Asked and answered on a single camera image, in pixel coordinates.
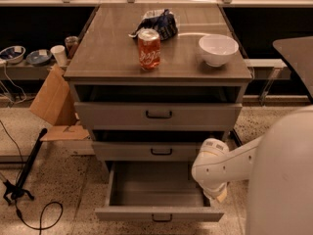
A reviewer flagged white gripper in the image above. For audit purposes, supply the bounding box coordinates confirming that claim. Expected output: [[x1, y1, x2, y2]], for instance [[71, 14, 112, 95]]
[[191, 138, 229, 203]]

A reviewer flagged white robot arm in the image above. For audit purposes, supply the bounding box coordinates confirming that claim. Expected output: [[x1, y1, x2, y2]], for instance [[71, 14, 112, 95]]
[[192, 106, 313, 235]]

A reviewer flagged bottom grey drawer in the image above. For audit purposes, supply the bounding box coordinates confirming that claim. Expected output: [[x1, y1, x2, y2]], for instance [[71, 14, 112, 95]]
[[95, 162, 223, 222]]

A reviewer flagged grey drawer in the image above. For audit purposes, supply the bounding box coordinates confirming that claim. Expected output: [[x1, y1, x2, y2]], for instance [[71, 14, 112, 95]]
[[74, 102, 242, 131], [92, 142, 201, 162], [95, 162, 223, 222]]

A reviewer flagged middle grey drawer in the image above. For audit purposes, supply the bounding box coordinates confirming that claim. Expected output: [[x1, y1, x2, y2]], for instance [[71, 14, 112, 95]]
[[92, 142, 201, 162]]

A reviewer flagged grey drawer cabinet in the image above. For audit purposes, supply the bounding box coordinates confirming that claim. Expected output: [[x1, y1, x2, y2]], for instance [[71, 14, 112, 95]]
[[64, 3, 253, 168]]

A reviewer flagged top grey drawer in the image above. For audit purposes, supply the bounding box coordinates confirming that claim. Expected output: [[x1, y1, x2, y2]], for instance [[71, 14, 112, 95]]
[[74, 102, 242, 131]]

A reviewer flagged red soda can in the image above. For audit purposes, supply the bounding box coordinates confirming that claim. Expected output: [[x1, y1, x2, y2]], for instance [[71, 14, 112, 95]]
[[138, 28, 160, 71]]

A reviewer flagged white bowl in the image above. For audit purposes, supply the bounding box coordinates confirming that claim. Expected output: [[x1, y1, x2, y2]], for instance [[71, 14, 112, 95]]
[[199, 34, 239, 67]]

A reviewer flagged black table with legs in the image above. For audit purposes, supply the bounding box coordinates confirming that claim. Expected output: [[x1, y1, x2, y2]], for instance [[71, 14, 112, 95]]
[[273, 36, 313, 103]]

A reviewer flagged blue chip bag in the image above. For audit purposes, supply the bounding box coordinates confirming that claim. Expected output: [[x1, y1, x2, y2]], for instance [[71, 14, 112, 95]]
[[129, 9, 178, 41]]

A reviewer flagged cardboard box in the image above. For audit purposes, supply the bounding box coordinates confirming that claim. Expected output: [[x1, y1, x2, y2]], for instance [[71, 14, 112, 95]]
[[29, 65, 89, 142]]

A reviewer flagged black tripod stand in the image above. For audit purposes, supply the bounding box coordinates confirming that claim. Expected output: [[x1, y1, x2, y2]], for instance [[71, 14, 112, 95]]
[[0, 128, 48, 206]]

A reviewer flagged brown glass jar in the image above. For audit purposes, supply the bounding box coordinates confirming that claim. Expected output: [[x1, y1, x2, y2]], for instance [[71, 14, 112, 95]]
[[65, 36, 79, 59]]

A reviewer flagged white paper cup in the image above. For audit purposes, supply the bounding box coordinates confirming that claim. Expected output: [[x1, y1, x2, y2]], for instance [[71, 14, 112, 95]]
[[51, 45, 67, 67]]

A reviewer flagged blue bowl right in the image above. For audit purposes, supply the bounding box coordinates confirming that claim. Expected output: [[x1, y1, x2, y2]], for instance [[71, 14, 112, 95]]
[[26, 49, 52, 67]]

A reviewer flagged blue bowl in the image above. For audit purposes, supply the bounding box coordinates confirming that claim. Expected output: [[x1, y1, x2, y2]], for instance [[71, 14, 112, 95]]
[[26, 49, 52, 67], [0, 45, 25, 65]]

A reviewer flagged grey low shelf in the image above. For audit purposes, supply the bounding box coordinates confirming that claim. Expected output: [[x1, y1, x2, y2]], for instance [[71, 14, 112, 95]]
[[0, 60, 56, 80]]

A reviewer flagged blue bowl left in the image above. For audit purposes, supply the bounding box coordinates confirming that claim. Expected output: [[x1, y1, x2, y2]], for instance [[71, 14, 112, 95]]
[[0, 45, 25, 65]]

